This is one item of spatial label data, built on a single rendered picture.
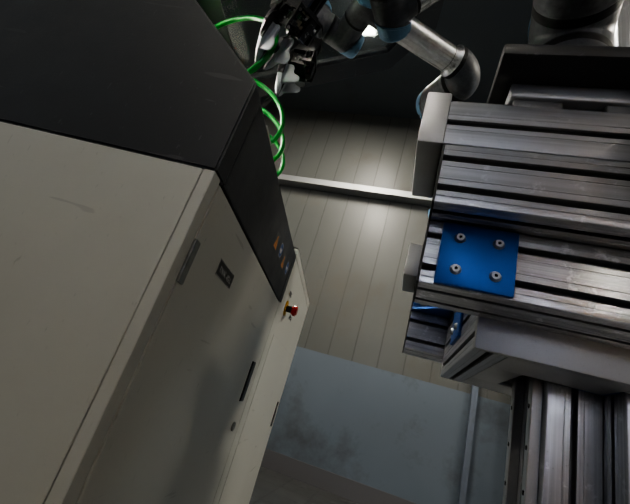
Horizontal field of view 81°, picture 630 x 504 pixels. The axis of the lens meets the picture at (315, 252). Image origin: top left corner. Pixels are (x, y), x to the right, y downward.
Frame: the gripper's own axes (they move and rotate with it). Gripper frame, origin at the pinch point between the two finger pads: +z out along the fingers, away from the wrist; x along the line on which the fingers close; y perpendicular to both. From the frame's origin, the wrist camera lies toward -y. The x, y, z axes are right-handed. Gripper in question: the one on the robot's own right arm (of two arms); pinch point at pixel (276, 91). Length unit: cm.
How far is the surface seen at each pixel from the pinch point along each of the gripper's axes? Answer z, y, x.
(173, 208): 54, 9, -33
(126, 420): 78, 12, -28
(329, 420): 82, 38, 229
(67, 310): 69, 3, -33
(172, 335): 68, 12, -26
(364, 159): -159, 8, 234
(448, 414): 54, 118, 217
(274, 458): 118, 6, 233
